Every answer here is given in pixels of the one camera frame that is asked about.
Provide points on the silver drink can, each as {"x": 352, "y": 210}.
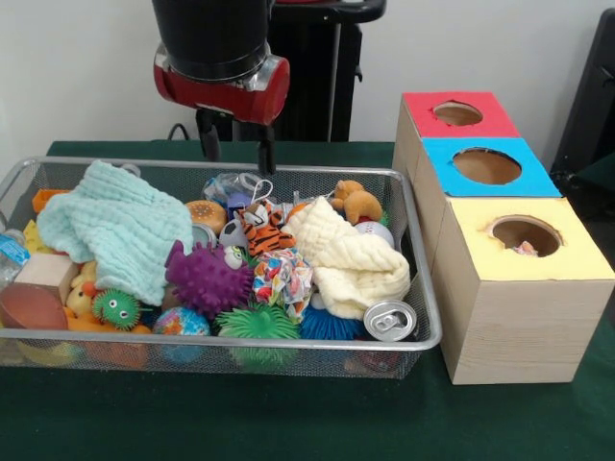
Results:
{"x": 389, "y": 320}

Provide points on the blue spiky ball with eyes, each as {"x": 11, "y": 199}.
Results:
{"x": 332, "y": 327}

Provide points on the plain wooden block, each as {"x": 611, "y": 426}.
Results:
{"x": 43, "y": 279}

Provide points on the mint green cloth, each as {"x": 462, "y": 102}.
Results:
{"x": 115, "y": 230}

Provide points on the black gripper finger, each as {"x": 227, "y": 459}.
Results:
{"x": 208, "y": 134}
{"x": 266, "y": 149}

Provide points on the pale yellow cloth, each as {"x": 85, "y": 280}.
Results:
{"x": 351, "y": 259}

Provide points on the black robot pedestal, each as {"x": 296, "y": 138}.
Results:
{"x": 322, "y": 86}

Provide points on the clear mesh bin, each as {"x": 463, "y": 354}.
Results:
{"x": 58, "y": 173}

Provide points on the purple spiky ball with eyes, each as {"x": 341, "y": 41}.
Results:
{"x": 207, "y": 279}

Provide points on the small green ball with eyes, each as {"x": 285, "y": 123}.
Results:
{"x": 115, "y": 307}

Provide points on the tiger plush toy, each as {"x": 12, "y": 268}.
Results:
{"x": 264, "y": 233}
{"x": 525, "y": 248}

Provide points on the colourful patterned fabric toy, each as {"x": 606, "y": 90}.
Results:
{"x": 282, "y": 279}

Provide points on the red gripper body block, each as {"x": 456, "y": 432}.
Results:
{"x": 226, "y": 94}

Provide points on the dark green table cloth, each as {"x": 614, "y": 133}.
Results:
{"x": 288, "y": 423}

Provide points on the large green spiky ball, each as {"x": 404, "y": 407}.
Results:
{"x": 258, "y": 325}

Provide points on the orange bear plush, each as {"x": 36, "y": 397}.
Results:
{"x": 356, "y": 202}

